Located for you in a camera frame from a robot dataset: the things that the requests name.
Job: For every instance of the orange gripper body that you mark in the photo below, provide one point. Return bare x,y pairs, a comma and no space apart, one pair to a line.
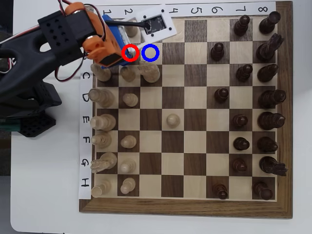
116,31

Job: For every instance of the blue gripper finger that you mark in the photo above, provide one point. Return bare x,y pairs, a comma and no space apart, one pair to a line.
130,57
114,28

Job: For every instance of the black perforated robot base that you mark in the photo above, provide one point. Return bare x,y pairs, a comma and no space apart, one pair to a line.
36,125

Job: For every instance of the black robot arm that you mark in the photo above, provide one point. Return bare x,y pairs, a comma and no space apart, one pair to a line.
24,48

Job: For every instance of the light wooden pawn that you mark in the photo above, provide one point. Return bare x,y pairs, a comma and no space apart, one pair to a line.
128,142
128,74
173,120
132,32
128,185
130,100
127,166

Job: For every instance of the light wooden knight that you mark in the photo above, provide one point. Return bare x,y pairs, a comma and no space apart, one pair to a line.
150,73
104,162

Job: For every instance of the light wooden bishop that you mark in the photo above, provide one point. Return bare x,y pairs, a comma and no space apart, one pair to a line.
102,74
102,140

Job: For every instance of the light wooden queen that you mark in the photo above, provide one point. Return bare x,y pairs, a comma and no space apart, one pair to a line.
102,97

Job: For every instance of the light wooden king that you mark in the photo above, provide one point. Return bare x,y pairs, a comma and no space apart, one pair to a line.
103,122

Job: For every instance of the dark wooden pawn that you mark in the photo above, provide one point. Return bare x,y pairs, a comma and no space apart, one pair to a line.
220,191
241,143
243,73
217,52
239,122
221,95
239,165
241,25

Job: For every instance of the white number label strip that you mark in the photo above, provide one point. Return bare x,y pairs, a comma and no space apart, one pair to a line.
207,9

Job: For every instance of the white letter label strip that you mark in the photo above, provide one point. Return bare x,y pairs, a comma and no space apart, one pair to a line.
85,146

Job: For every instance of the green circuit board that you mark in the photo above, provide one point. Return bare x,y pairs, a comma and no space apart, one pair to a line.
9,127

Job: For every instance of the light wooden rook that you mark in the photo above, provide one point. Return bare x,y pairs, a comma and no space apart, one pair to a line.
101,188

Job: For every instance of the dark wooden knight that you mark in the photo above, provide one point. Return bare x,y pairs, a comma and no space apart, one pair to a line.
267,50
269,165

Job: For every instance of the dark wooden bishop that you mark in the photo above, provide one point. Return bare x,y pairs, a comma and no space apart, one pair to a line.
267,73
267,144

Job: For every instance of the dark wooden rook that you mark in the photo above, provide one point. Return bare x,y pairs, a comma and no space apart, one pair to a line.
262,190
269,22

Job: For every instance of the dark wooden queen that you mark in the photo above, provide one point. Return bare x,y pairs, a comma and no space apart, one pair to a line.
270,98

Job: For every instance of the dark wooden king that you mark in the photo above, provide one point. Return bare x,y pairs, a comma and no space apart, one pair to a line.
270,121

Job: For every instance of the wooden chessboard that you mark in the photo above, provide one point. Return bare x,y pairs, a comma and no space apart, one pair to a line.
195,209

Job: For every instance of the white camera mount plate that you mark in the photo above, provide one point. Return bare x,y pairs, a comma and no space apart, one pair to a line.
156,24

